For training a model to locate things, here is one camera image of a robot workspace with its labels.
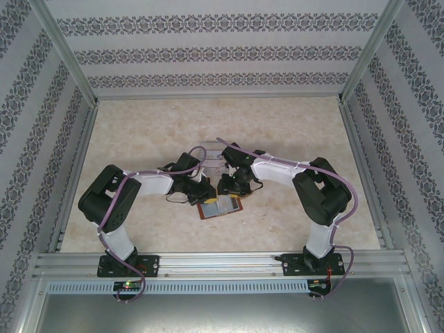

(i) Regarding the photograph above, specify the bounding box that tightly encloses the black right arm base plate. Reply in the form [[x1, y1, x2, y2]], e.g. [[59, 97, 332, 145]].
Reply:
[[281, 253, 347, 278]]

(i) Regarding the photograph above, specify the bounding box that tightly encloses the slotted grey cable duct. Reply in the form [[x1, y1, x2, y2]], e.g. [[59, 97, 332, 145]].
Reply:
[[46, 280, 309, 294]]

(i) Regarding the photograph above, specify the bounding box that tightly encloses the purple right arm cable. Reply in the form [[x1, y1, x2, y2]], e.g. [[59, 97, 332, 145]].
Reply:
[[216, 137, 358, 302]]

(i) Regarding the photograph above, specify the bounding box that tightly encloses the aluminium frame post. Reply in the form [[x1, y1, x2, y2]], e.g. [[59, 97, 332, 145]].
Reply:
[[31, 0, 100, 107], [336, 0, 409, 105]]

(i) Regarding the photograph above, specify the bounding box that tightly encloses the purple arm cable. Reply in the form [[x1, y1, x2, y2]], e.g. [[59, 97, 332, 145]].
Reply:
[[96, 145, 209, 305], [216, 137, 358, 302]]

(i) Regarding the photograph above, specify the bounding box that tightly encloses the black left camera cable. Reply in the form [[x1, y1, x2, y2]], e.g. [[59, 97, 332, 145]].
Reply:
[[164, 193, 191, 205]]

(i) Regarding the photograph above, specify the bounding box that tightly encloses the aluminium mounting rail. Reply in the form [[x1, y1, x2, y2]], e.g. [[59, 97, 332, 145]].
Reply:
[[33, 251, 409, 278]]

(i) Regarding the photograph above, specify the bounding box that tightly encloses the controller board with green light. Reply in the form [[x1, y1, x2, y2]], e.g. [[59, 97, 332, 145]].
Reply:
[[113, 281, 144, 291]]

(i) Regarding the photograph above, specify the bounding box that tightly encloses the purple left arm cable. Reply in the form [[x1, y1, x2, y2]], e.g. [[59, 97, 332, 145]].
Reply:
[[96, 145, 209, 305]]

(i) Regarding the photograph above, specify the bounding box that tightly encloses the clear acrylic card box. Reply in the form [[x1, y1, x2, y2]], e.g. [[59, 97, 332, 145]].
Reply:
[[200, 139, 230, 170]]

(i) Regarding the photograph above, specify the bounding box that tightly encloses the brown leather card holder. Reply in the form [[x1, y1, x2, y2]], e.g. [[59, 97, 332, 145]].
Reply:
[[196, 193, 245, 221]]

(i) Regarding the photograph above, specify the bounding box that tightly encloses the grey steel sheet shelf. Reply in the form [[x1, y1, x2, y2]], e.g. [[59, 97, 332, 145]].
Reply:
[[33, 277, 427, 333]]

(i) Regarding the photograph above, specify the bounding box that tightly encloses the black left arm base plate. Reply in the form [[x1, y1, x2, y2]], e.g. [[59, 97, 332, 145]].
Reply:
[[96, 255, 160, 278]]

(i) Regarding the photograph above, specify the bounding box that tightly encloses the aluminium back rail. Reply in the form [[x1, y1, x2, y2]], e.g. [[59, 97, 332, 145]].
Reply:
[[93, 92, 344, 102]]

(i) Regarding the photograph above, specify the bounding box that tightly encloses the aluminium side rail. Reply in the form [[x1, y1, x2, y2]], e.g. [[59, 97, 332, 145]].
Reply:
[[338, 100, 396, 250], [47, 100, 101, 253]]

